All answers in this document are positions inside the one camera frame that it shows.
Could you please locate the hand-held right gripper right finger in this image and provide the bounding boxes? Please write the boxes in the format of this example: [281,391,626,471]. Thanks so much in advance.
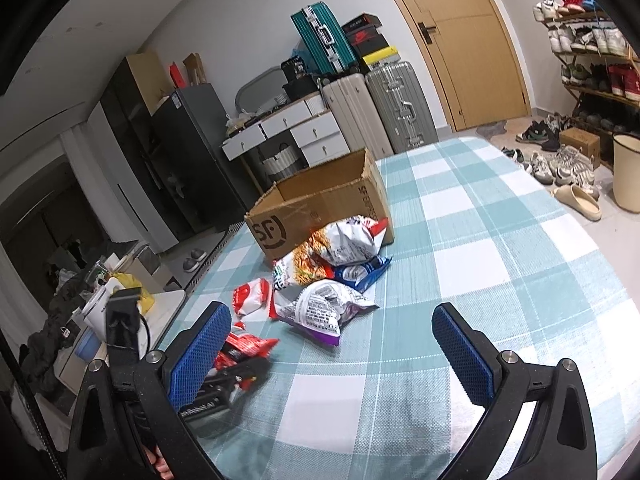
[431,303,598,480]

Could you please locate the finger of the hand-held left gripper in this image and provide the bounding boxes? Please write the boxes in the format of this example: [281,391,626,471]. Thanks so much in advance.
[212,356,273,397]

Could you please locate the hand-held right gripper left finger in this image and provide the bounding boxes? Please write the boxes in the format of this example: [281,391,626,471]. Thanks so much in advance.
[67,301,233,480]

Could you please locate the red black chocolate packet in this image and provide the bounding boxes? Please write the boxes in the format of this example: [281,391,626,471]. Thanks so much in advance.
[215,329,279,391]

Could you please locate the red white balloon packet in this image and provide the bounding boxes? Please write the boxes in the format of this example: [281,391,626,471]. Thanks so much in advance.
[232,277,273,316]

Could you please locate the silver purple snack packet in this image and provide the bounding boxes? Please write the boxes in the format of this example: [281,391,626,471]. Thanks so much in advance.
[270,280,381,348]

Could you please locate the white noodle snack packet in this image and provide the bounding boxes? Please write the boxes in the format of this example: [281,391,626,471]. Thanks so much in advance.
[272,247,336,293]

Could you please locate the blue snack packet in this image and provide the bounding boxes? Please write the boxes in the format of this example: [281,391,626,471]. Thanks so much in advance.
[332,255,393,291]

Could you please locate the large noodle chip bag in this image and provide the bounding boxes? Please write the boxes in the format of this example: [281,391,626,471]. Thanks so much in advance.
[310,215,391,266]

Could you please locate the person's left hand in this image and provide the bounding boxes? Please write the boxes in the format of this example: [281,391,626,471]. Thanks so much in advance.
[142,442,176,480]

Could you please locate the yellow plastic bag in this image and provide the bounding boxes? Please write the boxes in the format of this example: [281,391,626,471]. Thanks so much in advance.
[107,272,156,316]

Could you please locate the white plastic jug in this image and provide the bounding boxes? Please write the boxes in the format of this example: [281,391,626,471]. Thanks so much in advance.
[80,280,126,341]

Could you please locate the grey white side cabinet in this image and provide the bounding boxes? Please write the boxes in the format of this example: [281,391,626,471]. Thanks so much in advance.
[52,287,188,411]

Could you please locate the dark cloth pile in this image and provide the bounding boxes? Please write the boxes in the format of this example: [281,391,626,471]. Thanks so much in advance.
[20,270,101,396]

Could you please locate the teal plaid tablecloth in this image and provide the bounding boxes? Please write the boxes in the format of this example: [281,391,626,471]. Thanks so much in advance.
[150,135,640,480]

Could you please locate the black glass cabinet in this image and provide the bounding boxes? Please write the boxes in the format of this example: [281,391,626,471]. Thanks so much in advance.
[100,57,186,256]

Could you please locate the dark grey refrigerator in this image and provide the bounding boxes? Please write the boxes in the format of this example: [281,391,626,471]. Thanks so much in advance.
[150,82,261,233]

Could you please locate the beige slide sandal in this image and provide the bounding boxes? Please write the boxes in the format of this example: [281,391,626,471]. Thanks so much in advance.
[552,184,603,222]

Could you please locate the scattered pairs of shoes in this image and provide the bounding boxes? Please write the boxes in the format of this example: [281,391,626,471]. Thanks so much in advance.
[500,112,601,201]

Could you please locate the clear plastic bag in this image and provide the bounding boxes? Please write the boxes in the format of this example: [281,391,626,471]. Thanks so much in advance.
[225,112,251,136]

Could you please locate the grey door mat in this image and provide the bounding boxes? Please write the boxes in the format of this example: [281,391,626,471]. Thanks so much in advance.
[476,121,526,136]

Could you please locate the brown cardboard shoe box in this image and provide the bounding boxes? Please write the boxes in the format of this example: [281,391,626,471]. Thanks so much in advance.
[559,127,602,168]

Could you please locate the flat cardboard sheet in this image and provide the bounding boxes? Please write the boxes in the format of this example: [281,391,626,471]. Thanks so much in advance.
[125,50,173,116]

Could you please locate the white drawer dresser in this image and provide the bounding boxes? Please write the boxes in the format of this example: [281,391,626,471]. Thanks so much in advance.
[221,92,351,196]

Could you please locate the cream waste bin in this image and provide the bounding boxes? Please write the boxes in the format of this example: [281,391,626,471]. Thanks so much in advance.
[611,132,640,212]

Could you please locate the brown paper bag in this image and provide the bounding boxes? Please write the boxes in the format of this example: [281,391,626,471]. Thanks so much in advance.
[182,52,207,86]

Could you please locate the silver suitcase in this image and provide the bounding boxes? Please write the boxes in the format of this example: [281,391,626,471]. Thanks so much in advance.
[364,60,441,153]

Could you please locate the beige suitcase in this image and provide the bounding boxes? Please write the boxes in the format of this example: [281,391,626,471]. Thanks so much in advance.
[320,72,396,158]

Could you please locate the grey arched mirror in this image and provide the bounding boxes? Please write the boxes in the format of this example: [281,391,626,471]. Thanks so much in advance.
[235,66,286,113]

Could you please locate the black storage case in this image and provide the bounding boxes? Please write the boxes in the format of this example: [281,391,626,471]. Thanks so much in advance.
[282,76,321,102]

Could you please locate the wooden door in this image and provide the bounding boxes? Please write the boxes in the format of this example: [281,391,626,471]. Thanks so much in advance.
[370,0,532,133]

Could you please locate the wooden shoe rack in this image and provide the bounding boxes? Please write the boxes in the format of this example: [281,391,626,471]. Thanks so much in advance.
[542,7,640,171]

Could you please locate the black bag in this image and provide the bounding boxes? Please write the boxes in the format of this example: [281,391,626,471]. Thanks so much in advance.
[280,57,308,81]

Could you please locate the yellow black shoe box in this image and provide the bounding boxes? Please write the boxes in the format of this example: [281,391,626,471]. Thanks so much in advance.
[359,45,402,73]

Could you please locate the black shoe box red logo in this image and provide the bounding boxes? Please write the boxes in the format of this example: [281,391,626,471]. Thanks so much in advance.
[349,26,388,47]

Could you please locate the shoe rack with shoes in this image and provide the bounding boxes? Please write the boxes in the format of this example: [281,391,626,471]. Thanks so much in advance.
[532,0,640,101]

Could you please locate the teal suitcase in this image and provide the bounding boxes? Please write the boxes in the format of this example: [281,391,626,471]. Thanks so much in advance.
[291,2,358,78]

